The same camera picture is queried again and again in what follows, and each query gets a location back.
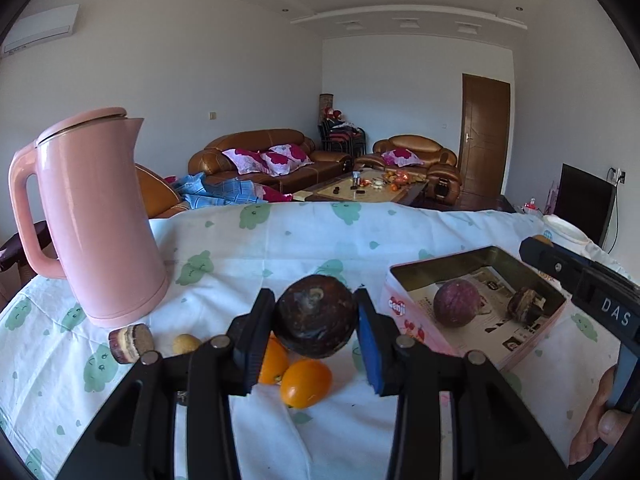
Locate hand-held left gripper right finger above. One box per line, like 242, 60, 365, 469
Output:
352, 285, 571, 480

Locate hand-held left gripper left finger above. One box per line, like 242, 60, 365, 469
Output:
55, 287, 276, 480

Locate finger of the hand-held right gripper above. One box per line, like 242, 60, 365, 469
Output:
519, 236, 588, 291

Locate orange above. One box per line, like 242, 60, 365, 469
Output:
257, 336, 291, 386
280, 359, 333, 408

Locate pink-sided metal tin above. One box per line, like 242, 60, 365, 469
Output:
382, 245, 568, 373

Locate dark brown round fruit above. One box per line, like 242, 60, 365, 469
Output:
272, 274, 360, 360

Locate small yellow potato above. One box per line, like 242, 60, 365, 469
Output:
172, 334, 203, 358

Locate person's right hand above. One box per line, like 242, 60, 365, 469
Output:
569, 364, 632, 467

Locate white lidded mug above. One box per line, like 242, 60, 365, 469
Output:
542, 214, 591, 246

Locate brown fruit piece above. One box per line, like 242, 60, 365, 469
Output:
506, 286, 546, 322

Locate black television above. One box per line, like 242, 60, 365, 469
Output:
555, 162, 617, 251

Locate newspaper tin liner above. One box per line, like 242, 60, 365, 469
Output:
415, 265, 563, 356

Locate round purple fruit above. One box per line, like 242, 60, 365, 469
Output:
432, 279, 483, 328

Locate white cloud-print tablecloth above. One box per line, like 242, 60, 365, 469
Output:
0, 200, 640, 480

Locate brown wooden door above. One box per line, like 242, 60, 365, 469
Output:
460, 73, 512, 198

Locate red floral cushion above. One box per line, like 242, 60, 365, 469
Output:
255, 184, 295, 203

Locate blue checked blanket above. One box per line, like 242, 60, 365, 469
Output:
172, 172, 271, 208

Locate wooden coffee table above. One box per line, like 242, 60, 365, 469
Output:
292, 167, 430, 207

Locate orange leather chair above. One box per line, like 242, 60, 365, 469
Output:
135, 164, 188, 218

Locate pink floral cushion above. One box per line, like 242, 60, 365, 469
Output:
382, 149, 423, 167
222, 147, 273, 176
260, 143, 313, 177

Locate brown leather armchair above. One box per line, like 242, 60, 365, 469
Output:
354, 135, 462, 206

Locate brown leather sofa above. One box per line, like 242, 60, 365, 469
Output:
188, 129, 353, 193

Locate pink electric kettle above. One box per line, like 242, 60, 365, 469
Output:
8, 106, 171, 330

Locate stacked black chairs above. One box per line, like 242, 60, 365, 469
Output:
318, 119, 367, 157

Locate dark wooden chair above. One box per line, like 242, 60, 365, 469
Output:
0, 220, 51, 271

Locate white air conditioner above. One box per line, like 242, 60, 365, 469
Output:
2, 4, 81, 56

